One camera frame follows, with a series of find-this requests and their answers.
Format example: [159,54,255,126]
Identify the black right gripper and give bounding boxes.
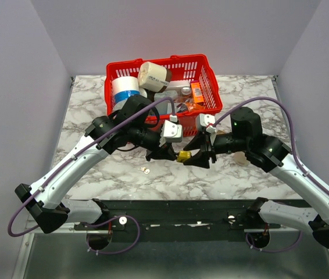
[183,130,249,170]

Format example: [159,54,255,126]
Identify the yellow padlock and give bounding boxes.
[176,151,192,163]

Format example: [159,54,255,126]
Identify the small silver keys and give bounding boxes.
[140,167,150,174]

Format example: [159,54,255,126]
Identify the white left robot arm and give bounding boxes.
[15,95,183,234]

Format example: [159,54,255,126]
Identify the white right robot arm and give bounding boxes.
[183,107,329,249]

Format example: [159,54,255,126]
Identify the cream soap pump bottle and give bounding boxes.
[234,152,250,166]

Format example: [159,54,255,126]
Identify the orange snack packet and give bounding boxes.
[174,97,205,113]

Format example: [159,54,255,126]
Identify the white marbled container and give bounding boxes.
[154,90,178,115]

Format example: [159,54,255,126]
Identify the orange box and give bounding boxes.
[190,81,205,106]

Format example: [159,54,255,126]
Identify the jar with metal lid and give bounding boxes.
[180,87,192,97]

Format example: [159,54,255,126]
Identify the red plastic shopping basket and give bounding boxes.
[104,54,223,137]

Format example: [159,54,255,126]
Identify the beige paper roll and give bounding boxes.
[137,62,172,93]

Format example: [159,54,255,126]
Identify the white blue paper roll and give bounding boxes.
[112,76,148,104]

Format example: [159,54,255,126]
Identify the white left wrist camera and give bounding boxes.
[159,120,183,146]

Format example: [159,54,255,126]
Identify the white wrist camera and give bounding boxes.
[196,113,217,134]
[159,120,183,146]

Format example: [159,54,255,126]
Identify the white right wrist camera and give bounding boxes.
[196,113,217,134]

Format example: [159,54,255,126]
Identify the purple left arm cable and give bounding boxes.
[7,96,180,238]

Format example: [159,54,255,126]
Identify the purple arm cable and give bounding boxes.
[7,96,180,238]
[208,96,329,213]

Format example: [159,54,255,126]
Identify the black mounting base rail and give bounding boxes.
[56,199,302,244]

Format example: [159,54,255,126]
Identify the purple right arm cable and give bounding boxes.
[208,96,329,213]

